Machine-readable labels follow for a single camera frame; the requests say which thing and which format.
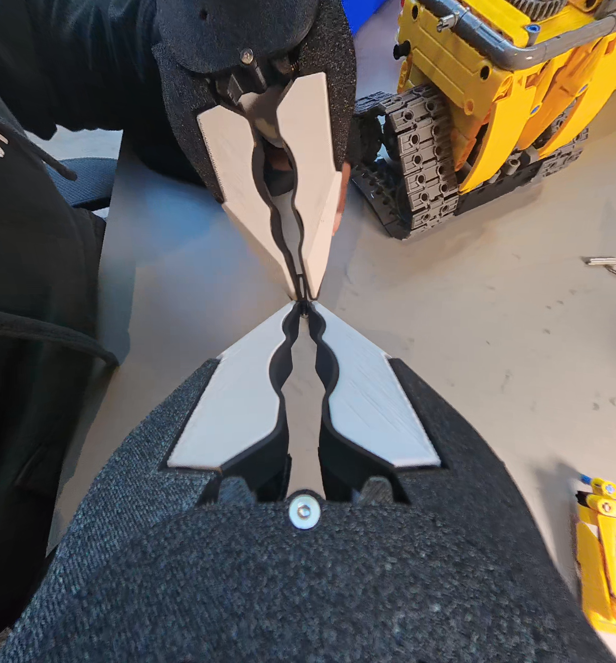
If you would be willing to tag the person's left hand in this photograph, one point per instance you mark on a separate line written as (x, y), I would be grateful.
(340, 202)

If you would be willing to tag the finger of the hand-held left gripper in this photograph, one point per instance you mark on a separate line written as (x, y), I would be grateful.
(316, 155)
(230, 155)

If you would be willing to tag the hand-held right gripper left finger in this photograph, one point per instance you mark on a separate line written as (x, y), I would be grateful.
(235, 404)

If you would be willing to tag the grey desk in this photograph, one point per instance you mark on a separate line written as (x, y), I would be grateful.
(494, 363)

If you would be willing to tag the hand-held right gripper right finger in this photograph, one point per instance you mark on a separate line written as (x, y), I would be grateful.
(380, 404)

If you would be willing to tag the small yellow block assembly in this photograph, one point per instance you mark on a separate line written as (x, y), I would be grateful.
(603, 559)

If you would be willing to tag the yellow toy tracked robot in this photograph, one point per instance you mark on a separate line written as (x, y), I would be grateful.
(494, 93)

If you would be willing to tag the blue-grey chair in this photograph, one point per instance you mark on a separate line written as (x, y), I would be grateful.
(85, 186)

